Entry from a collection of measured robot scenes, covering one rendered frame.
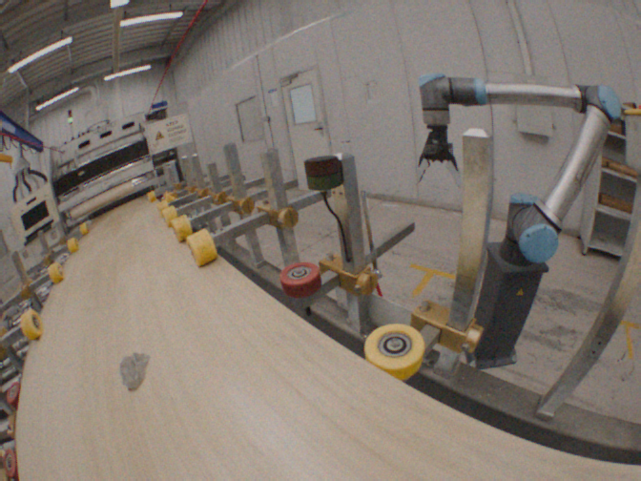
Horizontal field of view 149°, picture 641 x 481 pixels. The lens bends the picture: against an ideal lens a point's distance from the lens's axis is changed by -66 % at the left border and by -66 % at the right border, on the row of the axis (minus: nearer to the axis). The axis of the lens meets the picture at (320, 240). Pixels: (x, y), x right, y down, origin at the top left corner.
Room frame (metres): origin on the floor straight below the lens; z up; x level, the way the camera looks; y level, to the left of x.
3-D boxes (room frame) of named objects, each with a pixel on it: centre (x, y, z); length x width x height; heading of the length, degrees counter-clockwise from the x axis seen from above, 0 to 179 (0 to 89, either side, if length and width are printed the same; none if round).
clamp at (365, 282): (0.49, -0.05, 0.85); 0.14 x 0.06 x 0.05; 38
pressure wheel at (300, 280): (0.44, 0.05, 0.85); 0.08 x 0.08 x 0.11
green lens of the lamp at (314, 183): (0.45, -0.02, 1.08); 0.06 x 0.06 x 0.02
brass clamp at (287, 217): (0.69, 0.11, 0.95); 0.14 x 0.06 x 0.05; 38
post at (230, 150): (0.87, 0.24, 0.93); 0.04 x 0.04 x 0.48; 38
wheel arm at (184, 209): (1.11, 0.41, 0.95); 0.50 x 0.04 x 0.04; 128
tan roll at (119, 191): (2.20, 1.97, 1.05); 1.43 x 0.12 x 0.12; 128
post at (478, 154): (0.28, -0.21, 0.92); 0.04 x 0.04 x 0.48; 38
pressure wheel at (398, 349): (0.22, -0.07, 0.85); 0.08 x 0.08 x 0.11
